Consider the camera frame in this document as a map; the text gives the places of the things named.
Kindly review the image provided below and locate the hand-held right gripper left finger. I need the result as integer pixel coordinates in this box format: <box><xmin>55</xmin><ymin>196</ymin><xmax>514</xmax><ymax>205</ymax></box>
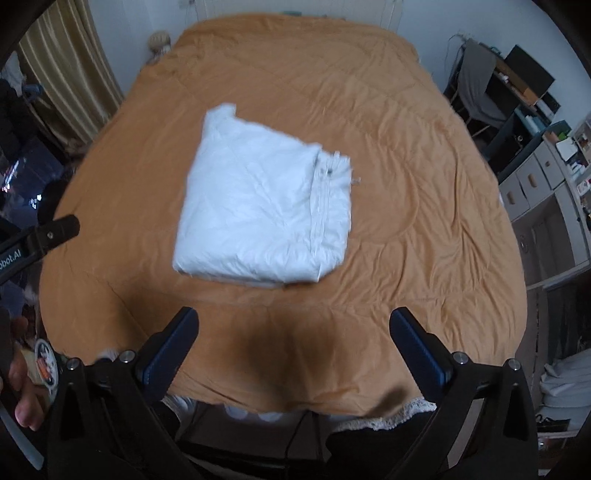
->
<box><xmin>44</xmin><ymin>306</ymin><xmax>200</xmax><ymax>480</ymax></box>

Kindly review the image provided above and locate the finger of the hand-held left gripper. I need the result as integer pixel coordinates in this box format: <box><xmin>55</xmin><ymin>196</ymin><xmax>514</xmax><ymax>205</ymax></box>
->
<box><xmin>27</xmin><ymin>213</ymin><xmax>82</xmax><ymax>260</ymax></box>

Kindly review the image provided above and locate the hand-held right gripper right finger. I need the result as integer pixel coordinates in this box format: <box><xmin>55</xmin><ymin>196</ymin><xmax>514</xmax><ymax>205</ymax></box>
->
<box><xmin>389</xmin><ymin>306</ymin><xmax>539</xmax><ymax>480</ymax></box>

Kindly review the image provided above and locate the white puffer jacket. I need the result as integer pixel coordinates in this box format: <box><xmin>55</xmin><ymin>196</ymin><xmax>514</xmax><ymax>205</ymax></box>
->
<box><xmin>172</xmin><ymin>104</ymin><xmax>354</xmax><ymax>290</ymax></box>

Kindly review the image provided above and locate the person's left hand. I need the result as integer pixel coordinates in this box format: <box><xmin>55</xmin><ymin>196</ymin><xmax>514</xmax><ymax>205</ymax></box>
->
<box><xmin>0</xmin><ymin>316</ymin><xmax>48</xmax><ymax>433</ymax></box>

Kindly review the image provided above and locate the white lace bed skirt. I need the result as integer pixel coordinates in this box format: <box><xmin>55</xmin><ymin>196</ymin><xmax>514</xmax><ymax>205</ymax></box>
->
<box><xmin>161</xmin><ymin>394</ymin><xmax>438</xmax><ymax>433</ymax></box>

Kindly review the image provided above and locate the round printed disc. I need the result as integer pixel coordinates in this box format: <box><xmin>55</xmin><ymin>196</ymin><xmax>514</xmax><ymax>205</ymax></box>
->
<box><xmin>31</xmin><ymin>338</ymin><xmax>62</xmax><ymax>401</ymax></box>

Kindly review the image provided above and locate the orange blanket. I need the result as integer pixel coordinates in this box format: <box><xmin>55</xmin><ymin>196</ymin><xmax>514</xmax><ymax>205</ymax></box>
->
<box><xmin>39</xmin><ymin>17</ymin><xmax>528</xmax><ymax>415</ymax></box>

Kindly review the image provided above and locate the white bedding pile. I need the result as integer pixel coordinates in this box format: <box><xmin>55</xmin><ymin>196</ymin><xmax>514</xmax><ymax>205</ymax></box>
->
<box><xmin>538</xmin><ymin>348</ymin><xmax>591</xmax><ymax>410</ymax></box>

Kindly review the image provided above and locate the gold curtain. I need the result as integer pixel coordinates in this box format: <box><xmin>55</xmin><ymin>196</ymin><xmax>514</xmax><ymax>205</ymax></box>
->
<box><xmin>18</xmin><ymin>0</ymin><xmax>125</xmax><ymax>149</ymax></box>

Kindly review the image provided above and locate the grey drawer cabinet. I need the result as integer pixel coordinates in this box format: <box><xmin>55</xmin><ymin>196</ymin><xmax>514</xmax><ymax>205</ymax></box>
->
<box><xmin>496</xmin><ymin>120</ymin><xmax>591</xmax><ymax>288</ymax></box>

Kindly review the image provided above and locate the black desk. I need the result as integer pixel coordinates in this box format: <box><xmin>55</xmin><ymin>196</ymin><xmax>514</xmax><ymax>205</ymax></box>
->
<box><xmin>480</xmin><ymin>60</ymin><xmax>562</xmax><ymax>172</ymax></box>

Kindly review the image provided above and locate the pile of small boxes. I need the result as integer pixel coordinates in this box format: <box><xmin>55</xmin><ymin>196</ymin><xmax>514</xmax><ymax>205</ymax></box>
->
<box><xmin>545</xmin><ymin>116</ymin><xmax>591</xmax><ymax>200</ymax></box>

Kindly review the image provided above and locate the chair draped with grey cloth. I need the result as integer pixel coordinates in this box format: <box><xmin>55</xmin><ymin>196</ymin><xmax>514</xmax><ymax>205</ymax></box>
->
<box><xmin>450</xmin><ymin>38</ymin><xmax>516</xmax><ymax>139</ymax></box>

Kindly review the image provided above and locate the black monitor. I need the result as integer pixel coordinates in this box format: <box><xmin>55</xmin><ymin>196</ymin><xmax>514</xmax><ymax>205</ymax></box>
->
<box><xmin>503</xmin><ymin>45</ymin><xmax>556</xmax><ymax>100</ymax></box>

